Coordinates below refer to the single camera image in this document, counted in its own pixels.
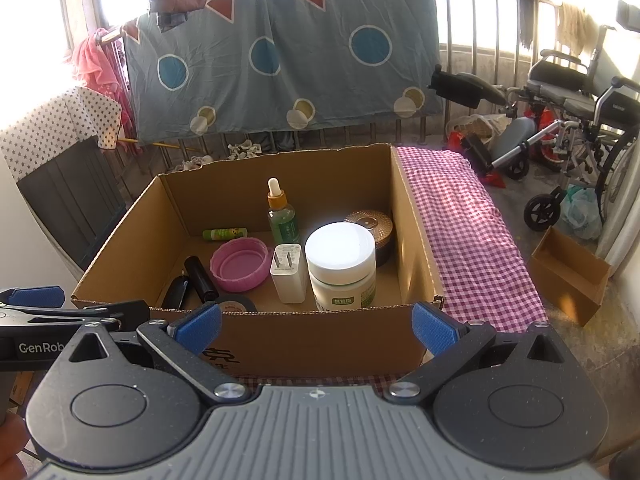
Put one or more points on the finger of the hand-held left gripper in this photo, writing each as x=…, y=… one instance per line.
x=37, y=295
x=100, y=310

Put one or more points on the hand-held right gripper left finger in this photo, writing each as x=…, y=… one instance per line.
x=197, y=327

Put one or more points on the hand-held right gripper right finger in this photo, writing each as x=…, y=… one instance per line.
x=432, y=327

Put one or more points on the black key fob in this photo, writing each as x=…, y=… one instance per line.
x=175, y=292

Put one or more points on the black tape roll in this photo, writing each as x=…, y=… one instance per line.
x=235, y=304

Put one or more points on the black cylinder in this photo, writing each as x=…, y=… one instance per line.
x=200, y=277

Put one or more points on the pink plastic lid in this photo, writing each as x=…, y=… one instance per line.
x=237, y=267

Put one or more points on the white charger plug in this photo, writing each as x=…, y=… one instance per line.
x=289, y=280

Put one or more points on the large cardboard box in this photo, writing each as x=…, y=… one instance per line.
x=325, y=340

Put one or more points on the brown round tin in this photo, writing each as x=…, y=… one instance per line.
x=375, y=225

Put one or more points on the white-lidded jar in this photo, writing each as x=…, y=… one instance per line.
x=340, y=255

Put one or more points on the green dropper bottle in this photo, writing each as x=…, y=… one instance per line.
x=282, y=220

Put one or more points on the person's left hand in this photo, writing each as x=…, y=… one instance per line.
x=10, y=445

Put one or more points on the pink checkered cloth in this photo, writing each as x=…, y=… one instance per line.
x=465, y=240

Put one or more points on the green tube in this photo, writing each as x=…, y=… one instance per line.
x=225, y=233

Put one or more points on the dark wooden cabinet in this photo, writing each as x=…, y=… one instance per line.
x=65, y=195

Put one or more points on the small cardboard box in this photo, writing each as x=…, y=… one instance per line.
x=565, y=285

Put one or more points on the cream sneaker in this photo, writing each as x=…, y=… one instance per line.
x=192, y=163
x=206, y=160

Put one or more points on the yellow stick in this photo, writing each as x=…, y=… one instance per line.
x=150, y=143

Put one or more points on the white star-print cloth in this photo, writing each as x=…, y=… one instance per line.
x=50, y=120

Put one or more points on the white and dark sneaker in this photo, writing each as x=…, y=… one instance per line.
x=252, y=148
x=236, y=151

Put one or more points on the red plastic bag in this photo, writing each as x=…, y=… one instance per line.
x=454, y=141

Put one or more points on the light blue plastic bag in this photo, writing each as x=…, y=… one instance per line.
x=582, y=212

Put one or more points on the beige woven bag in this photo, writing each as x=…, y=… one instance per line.
x=475, y=127

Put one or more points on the pink garment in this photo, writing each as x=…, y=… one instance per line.
x=97, y=67

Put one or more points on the black padded wheelchair rest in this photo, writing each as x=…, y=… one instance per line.
x=470, y=87

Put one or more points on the blue patterned bedsheet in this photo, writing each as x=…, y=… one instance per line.
x=300, y=75

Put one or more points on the wheelchair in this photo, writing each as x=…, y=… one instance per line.
x=565, y=85

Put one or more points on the dark grey cloth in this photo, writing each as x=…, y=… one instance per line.
x=170, y=19

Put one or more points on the metal railing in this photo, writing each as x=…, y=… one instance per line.
x=480, y=25

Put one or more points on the white fluffy cloth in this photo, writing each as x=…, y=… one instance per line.
x=575, y=27

